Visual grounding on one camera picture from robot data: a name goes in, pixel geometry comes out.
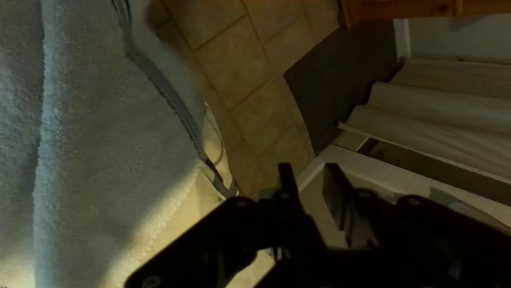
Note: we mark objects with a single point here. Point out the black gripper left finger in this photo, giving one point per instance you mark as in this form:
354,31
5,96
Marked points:
239,234

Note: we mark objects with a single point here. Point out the white towel with grey stripes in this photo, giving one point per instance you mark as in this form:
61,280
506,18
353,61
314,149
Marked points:
96,133

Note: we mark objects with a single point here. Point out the brown wooden dresser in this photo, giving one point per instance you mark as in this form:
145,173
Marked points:
404,10

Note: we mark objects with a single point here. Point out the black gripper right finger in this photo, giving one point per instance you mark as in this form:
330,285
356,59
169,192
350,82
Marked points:
441,245

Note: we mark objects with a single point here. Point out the dark floor mat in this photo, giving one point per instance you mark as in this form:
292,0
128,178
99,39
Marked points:
335,85

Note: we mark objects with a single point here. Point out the beige curtain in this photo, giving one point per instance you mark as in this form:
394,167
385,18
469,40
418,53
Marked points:
452,117

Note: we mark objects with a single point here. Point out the white wooden trim board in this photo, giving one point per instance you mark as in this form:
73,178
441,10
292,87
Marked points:
404,181

